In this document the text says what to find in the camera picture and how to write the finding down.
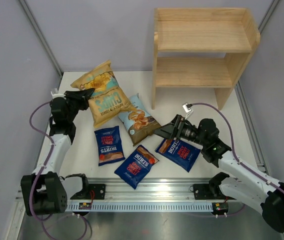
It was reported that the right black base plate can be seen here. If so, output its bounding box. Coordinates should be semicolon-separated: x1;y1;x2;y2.
189;183;226;200

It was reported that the white slotted cable duct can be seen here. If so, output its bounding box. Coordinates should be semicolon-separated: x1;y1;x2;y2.
65;201;213;213

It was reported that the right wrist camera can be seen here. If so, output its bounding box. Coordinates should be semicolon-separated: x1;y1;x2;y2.
182;102;193;120

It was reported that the aluminium mounting rail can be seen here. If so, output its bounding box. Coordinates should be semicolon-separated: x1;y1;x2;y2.
15;177;233;203

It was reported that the right aluminium frame post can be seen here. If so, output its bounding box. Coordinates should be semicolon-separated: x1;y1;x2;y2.
258;0;282;34

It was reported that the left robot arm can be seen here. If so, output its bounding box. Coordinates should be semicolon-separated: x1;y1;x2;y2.
20;88;95;219

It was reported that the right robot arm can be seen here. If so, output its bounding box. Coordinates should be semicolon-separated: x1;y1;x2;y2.
154;115;284;233

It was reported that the aluminium frame post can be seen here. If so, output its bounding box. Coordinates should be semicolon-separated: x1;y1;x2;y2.
17;0;64;78
258;0;282;34

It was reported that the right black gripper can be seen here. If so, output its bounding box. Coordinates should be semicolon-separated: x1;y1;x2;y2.
152;114;208;147

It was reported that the wooden two-tier shelf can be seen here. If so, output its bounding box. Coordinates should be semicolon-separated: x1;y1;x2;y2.
152;7;261;109

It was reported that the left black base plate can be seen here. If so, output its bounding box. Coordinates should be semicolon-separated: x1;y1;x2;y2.
70;183;106;200

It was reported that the light blue cassava chips bag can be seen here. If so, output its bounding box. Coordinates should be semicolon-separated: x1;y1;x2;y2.
118;93;161;146

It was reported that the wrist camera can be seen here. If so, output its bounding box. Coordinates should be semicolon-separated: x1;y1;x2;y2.
182;102;193;120
50;88;65;99

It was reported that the left aluminium frame post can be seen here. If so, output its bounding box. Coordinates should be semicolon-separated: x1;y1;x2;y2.
17;0;64;78

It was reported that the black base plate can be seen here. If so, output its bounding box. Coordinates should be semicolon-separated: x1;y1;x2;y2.
70;183;106;200
189;183;226;200

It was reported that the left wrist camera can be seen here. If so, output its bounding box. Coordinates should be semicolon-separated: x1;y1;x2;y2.
50;88;65;99

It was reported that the yellow kettle chips bag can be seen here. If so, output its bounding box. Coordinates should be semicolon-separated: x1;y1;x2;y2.
70;60;136;128

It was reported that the blue burts bag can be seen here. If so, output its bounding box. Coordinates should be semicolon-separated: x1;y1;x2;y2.
94;125;125;167
114;144;159;190
155;139;201;172

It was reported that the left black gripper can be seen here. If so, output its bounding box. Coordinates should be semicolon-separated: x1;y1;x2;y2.
63;88;95;123

